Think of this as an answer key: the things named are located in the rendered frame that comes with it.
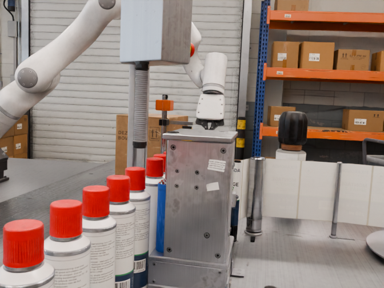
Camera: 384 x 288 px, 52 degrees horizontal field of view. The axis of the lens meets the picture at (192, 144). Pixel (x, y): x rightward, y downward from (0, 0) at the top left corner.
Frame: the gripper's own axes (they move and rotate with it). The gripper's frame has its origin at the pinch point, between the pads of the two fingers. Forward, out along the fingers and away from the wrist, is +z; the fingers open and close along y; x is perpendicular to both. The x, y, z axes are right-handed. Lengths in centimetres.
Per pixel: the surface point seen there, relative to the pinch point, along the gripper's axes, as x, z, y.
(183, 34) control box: -54, -10, 0
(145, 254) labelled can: -73, 41, 3
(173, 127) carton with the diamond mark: 23.2, -9.0, -19.3
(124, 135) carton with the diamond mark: 19.5, -2.7, -39.4
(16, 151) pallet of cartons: 310, -48, -293
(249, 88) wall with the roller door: 380, -176, -7
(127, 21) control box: -53, -14, -15
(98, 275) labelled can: -90, 43, 2
